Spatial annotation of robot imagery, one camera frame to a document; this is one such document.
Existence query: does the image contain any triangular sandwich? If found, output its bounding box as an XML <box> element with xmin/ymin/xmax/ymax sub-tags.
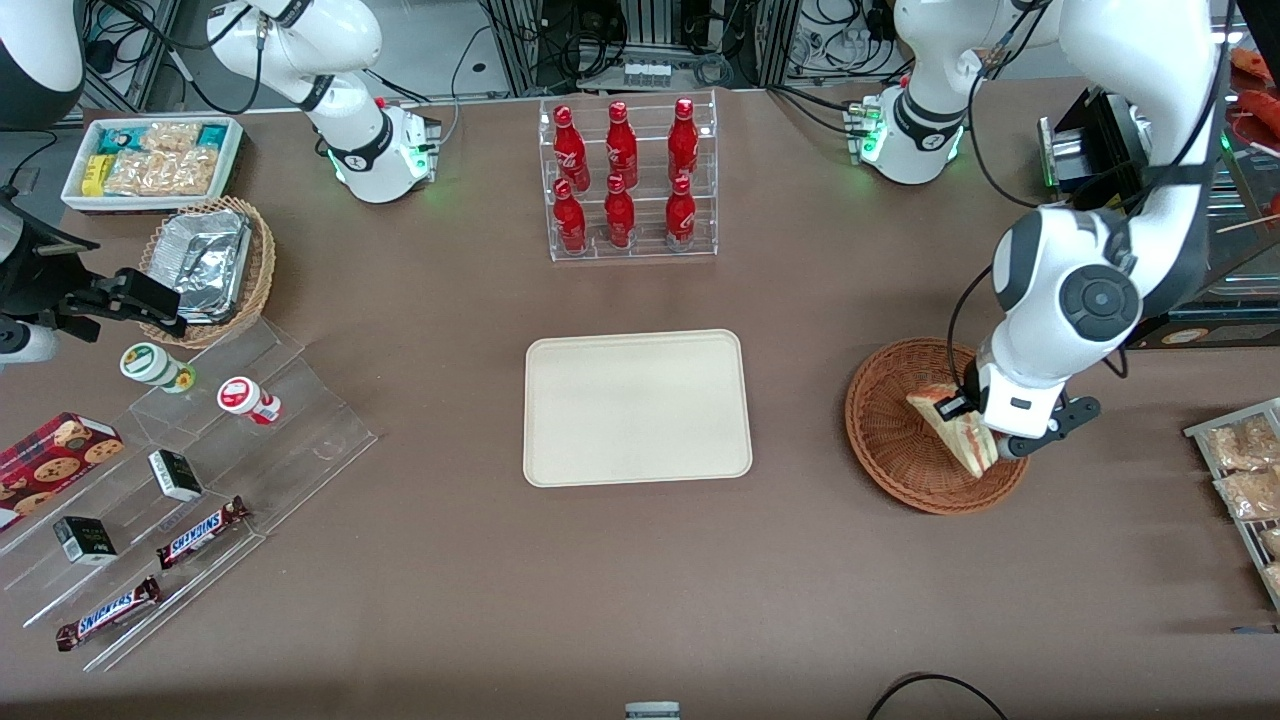
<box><xmin>905</xmin><ymin>383</ymin><xmax>999</xmax><ymax>479</ymax></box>

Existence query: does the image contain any red lid yogurt cup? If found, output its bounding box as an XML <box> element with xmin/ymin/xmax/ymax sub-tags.
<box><xmin>217</xmin><ymin>376</ymin><xmax>283</xmax><ymax>426</ymax></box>

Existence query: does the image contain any metal wire rack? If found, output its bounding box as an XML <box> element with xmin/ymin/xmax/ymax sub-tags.
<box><xmin>1184</xmin><ymin>397</ymin><xmax>1280</xmax><ymax>613</ymax></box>

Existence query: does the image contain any clear cookie bag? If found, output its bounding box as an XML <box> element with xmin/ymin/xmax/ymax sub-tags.
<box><xmin>140</xmin><ymin>121</ymin><xmax>201</xmax><ymax>153</ymax></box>
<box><xmin>103</xmin><ymin>148</ymin><xmax>219</xmax><ymax>198</ymax></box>

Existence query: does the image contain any aluminium foil container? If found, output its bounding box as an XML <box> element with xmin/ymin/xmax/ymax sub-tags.
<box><xmin>150</xmin><ymin>209</ymin><xmax>253</xmax><ymax>324</ymax></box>

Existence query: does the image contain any red cola bottle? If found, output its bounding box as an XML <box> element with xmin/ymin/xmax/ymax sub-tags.
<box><xmin>553</xmin><ymin>178</ymin><xmax>588</xmax><ymax>254</ymax></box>
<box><xmin>604</xmin><ymin>174</ymin><xmax>636</xmax><ymax>249</ymax></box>
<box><xmin>553</xmin><ymin>105</ymin><xmax>591</xmax><ymax>191</ymax></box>
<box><xmin>606</xmin><ymin>101</ymin><xmax>639</xmax><ymax>189</ymax></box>
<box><xmin>665</xmin><ymin>175</ymin><xmax>697</xmax><ymax>249</ymax></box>
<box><xmin>668</xmin><ymin>98</ymin><xmax>699</xmax><ymax>186</ymax></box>

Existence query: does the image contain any light tan wicker basket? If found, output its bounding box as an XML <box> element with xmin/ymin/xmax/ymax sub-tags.
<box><xmin>138</xmin><ymin>196</ymin><xmax>277</xmax><ymax>349</ymax></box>

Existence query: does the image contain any green lid yogurt cup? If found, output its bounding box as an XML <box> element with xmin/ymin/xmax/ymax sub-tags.
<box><xmin>120</xmin><ymin>342</ymin><xmax>197</xmax><ymax>394</ymax></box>

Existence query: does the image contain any black looped floor cable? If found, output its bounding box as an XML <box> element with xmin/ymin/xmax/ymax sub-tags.
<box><xmin>865</xmin><ymin>673</ymin><xmax>1011</xmax><ymax>720</ymax></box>

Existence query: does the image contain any red tartan cookie box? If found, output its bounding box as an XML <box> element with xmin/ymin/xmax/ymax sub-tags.
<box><xmin>0</xmin><ymin>412</ymin><xmax>125</xmax><ymax>533</ymax></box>

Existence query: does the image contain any clear acrylic stepped stand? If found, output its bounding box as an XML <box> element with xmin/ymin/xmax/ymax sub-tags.
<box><xmin>0</xmin><ymin>410</ymin><xmax>266</xmax><ymax>673</ymax></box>
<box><xmin>128</xmin><ymin>318</ymin><xmax>379</xmax><ymax>536</ymax></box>

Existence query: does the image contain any beige plastic tray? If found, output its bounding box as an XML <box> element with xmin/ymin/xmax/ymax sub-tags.
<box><xmin>523</xmin><ymin>329</ymin><xmax>754</xmax><ymax>489</ymax></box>

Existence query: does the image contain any clear acrylic bottle rack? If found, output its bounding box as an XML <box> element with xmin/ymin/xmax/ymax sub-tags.
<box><xmin>538</xmin><ymin>90</ymin><xmax>719</xmax><ymax>263</ymax></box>

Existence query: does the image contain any white rectangular snack bin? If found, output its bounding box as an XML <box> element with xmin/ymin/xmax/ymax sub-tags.
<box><xmin>60</xmin><ymin>115</ymin><xmax>246</xmax><ymax>216</ymax></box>

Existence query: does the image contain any snickers chocolate bar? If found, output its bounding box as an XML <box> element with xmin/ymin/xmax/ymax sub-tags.
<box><xmin>55</xmin><ymin>576</ymin><xmax>162</xmax><ymax>653</ymax></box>
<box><xmin>156</xmin><ymin>496</ymin><xmax>250</xmax><ymax>571</ymax></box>

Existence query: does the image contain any small black carton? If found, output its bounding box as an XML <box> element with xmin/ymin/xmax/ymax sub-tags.
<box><xmin>148</xmin><ymin>450</ymin><xmax>204</xmax><ymax>503</ymax></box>
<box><xmin>53</xmin><ymin>516</ymin><xmax>119</xmax><ymax>566</ymax></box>

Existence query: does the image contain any silver power supply box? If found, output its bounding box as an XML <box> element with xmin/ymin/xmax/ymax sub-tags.
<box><xmin>1038</xmin><ymin>115</ymin><xmax>1096</xmax><ymax>191</ymax></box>

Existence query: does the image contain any aluminium frame equipment rack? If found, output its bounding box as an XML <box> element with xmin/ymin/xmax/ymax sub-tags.
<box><xmin>480</xmin><ymin>0</ymin><xmax>801</xmax><ymax>93</ymax></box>

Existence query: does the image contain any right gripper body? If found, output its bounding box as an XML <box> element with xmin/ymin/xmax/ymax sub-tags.
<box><xmin>0</xmin><ymin>198</ymin><xmax>101</xmax><ymax>323</ymax></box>

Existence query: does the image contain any brown wicker basket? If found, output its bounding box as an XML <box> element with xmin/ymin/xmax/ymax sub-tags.
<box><xmin>845</xmin><ymin>338</ymin><xmax>1031</xmax><ymax>516</ymax></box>

